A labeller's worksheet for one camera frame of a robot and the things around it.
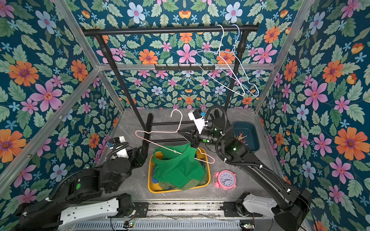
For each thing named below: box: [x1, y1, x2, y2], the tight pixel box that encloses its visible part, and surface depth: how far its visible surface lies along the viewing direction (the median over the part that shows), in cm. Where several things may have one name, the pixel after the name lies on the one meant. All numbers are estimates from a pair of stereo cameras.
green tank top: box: [152, 142, 206, 189], surface depth 76 cm
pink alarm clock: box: [212, 169, 237, 191], surface depth 83 cm
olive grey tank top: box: [158, 167, 210, 191], surface depth 77 cm
